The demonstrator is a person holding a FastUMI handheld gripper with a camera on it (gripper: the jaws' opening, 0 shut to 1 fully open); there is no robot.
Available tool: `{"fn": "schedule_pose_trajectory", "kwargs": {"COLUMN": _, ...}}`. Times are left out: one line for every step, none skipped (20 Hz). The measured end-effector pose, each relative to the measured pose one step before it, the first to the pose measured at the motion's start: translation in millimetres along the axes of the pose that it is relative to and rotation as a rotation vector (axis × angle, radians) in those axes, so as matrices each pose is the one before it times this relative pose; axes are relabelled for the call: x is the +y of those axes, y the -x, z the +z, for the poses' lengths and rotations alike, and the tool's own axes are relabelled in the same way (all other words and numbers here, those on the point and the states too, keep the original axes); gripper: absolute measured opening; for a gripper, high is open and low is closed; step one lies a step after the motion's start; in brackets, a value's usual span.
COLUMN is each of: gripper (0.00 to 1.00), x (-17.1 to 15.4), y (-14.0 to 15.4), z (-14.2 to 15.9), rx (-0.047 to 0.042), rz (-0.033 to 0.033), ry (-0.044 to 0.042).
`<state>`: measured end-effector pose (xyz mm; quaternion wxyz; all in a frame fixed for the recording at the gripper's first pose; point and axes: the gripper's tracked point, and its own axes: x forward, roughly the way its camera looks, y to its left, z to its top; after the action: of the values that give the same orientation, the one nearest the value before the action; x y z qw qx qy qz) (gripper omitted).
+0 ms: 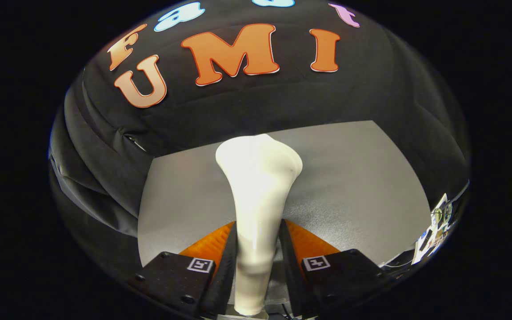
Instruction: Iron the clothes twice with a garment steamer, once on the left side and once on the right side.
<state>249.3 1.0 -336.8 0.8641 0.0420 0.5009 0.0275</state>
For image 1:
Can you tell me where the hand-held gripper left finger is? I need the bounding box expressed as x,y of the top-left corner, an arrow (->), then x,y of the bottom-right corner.
127,221 -> 239,318

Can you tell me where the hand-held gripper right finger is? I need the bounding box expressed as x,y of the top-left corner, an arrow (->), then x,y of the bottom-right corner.
278,219 -> 394,318

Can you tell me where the white garment steamer head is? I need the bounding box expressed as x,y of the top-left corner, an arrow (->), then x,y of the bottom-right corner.
215,133 -> 304,316

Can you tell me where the grey cabinet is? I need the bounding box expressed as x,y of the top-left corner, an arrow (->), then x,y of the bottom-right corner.
137,120 -> 432,268

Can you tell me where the white desk clutter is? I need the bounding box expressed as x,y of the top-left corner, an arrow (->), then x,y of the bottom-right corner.
412,193 -> 455,265

